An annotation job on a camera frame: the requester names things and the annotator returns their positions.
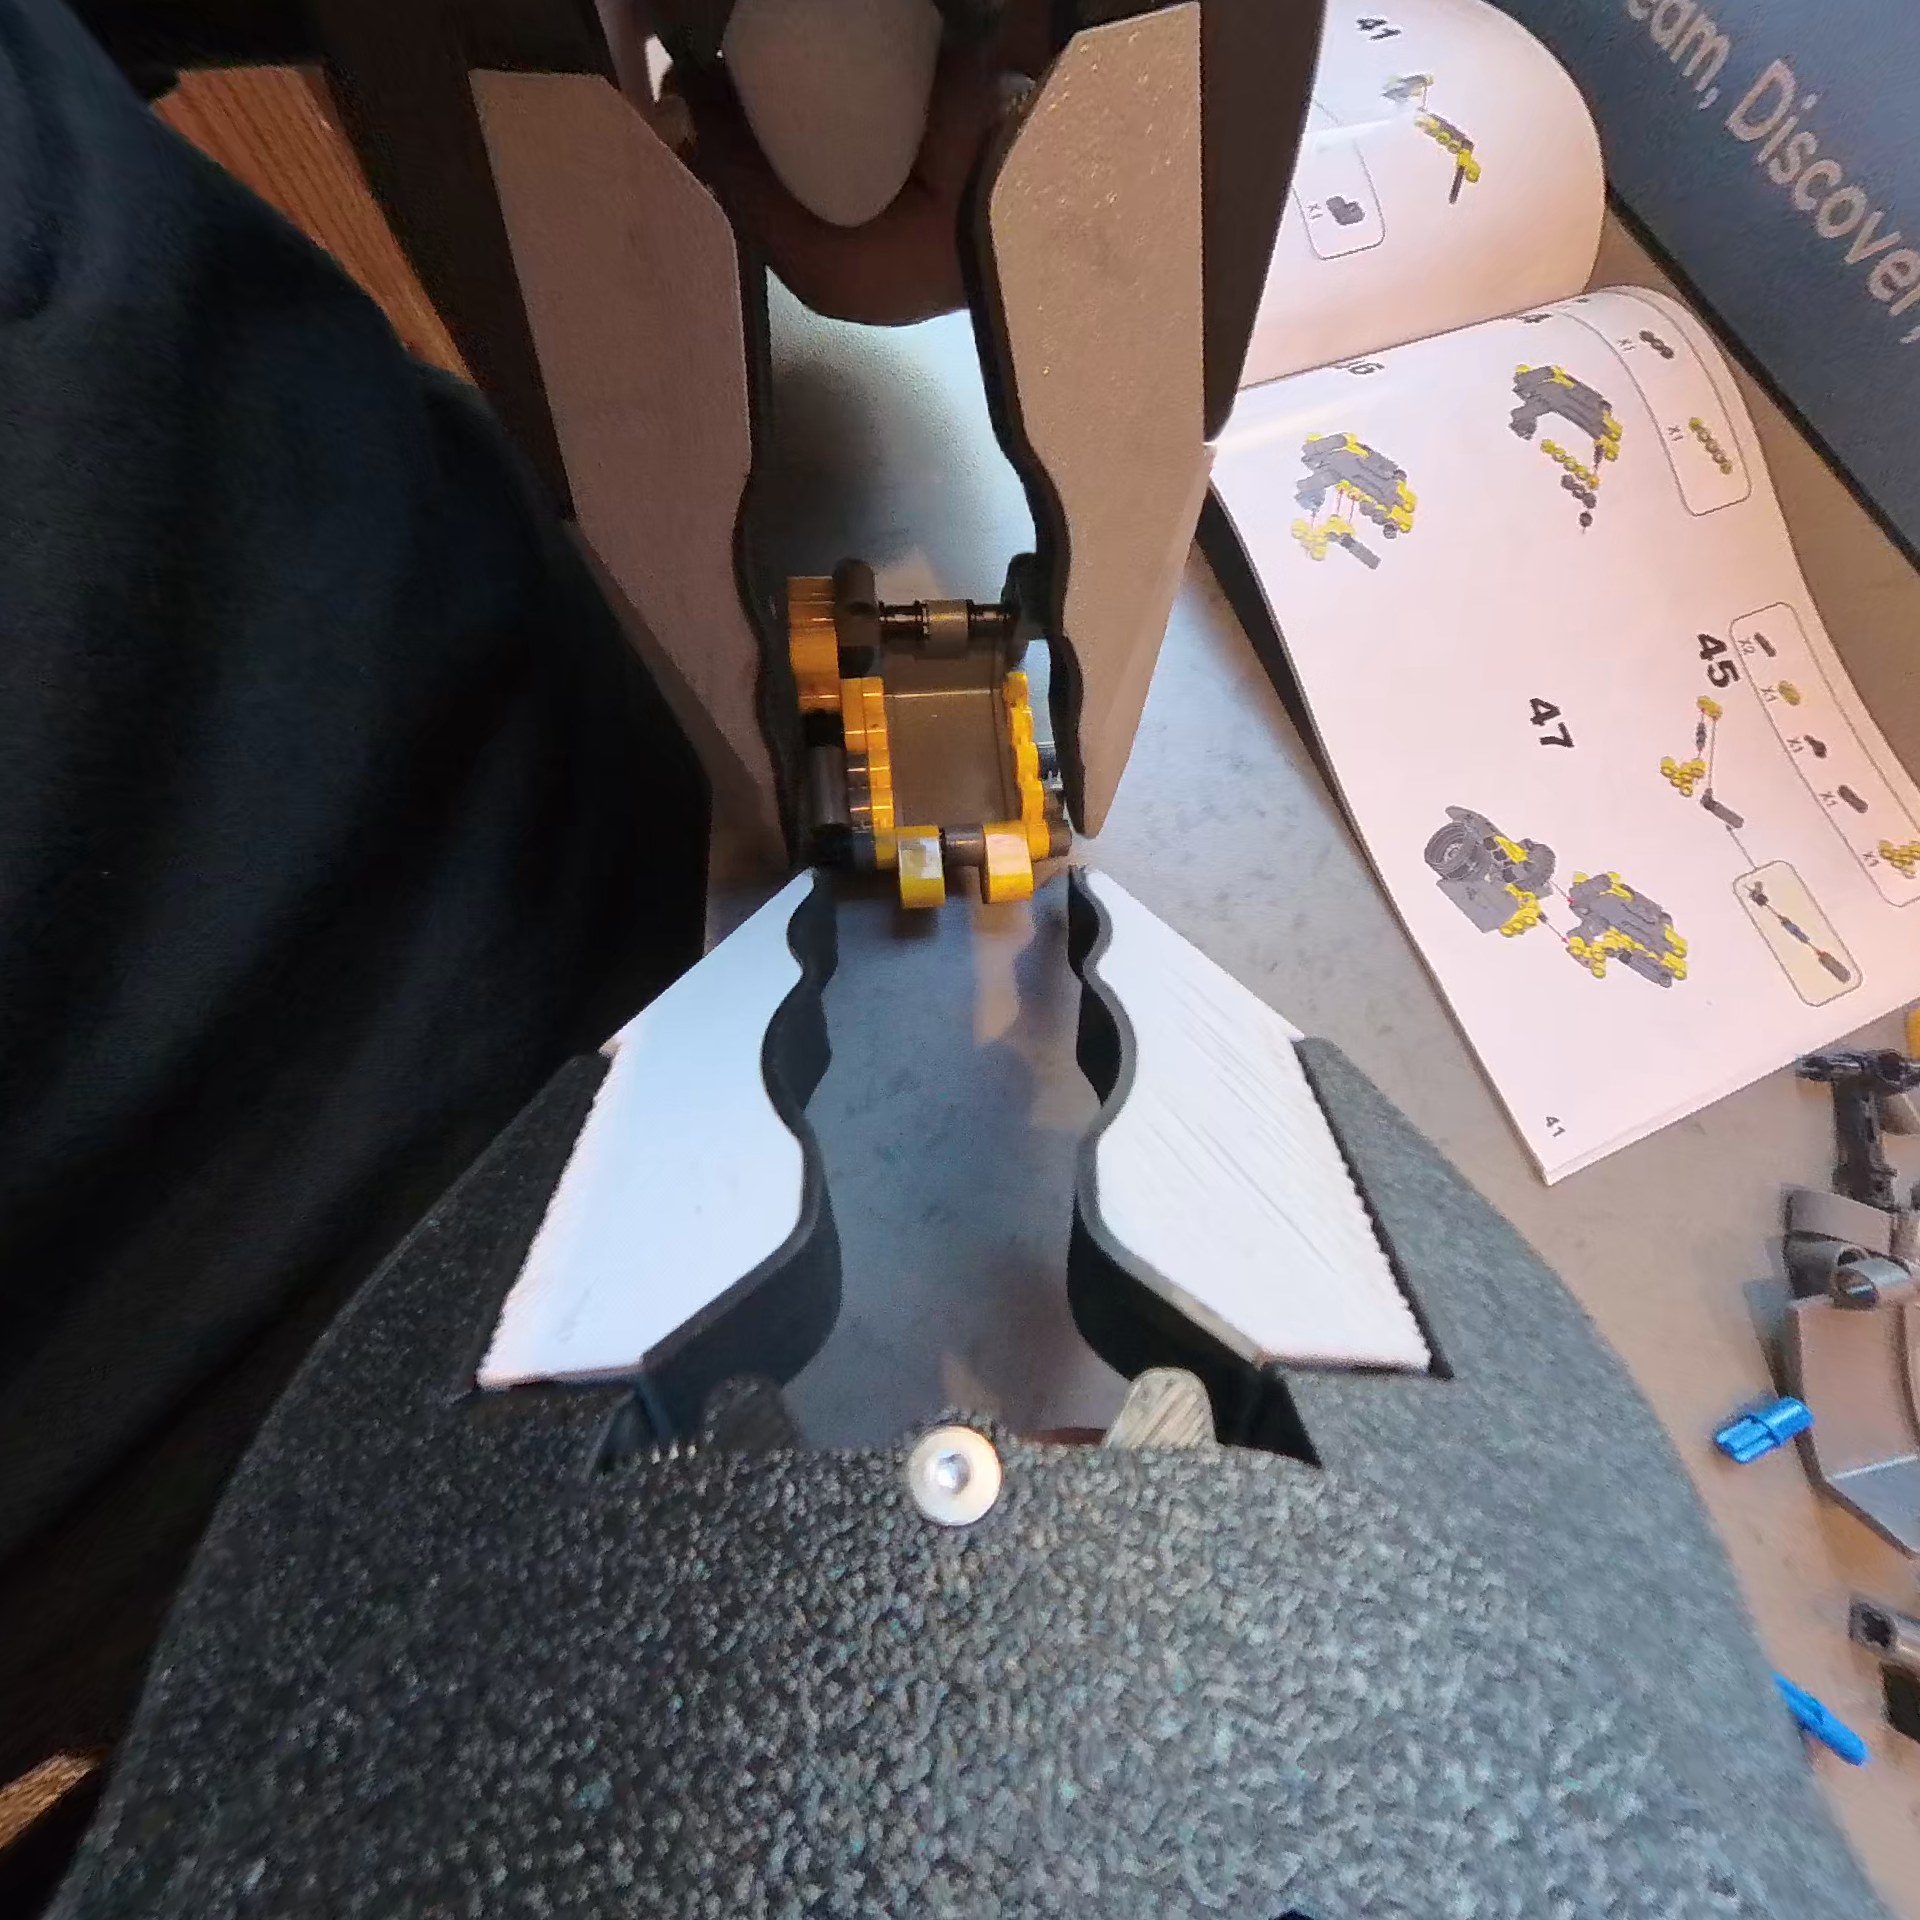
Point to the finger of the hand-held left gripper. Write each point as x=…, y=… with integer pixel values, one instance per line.
x=630, y=331
x=1111, y=300

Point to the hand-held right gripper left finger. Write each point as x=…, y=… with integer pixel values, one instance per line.
x=660, y=1184

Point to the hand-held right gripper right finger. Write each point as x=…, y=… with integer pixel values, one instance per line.
x=1244, y=1184

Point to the grey yellow brick assembly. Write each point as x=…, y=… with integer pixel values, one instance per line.
x=945, y=735

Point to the yellow five-hole brick beam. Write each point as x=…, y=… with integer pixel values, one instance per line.
x=867, y=750
x=1029, y=765

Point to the grey desk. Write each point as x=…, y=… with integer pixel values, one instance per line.
x=1274, y=900

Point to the person's left hand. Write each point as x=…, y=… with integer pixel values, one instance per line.
x=885, y=279

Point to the wooden panel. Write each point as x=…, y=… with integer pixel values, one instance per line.
x=301, y=180

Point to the person's dark clothing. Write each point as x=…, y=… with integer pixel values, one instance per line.
x=301, y=825

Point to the open instruction booklet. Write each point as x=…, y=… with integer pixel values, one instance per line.
x=1575, y=674

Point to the pile of loose brick pieces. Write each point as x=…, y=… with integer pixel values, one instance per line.
x=1861, y=1201

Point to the grey sloped brick piece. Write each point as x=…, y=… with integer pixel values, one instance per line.
x=1852, y=1380

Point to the dark blue cardboard box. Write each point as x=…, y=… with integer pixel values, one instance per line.
x=1771, y=224

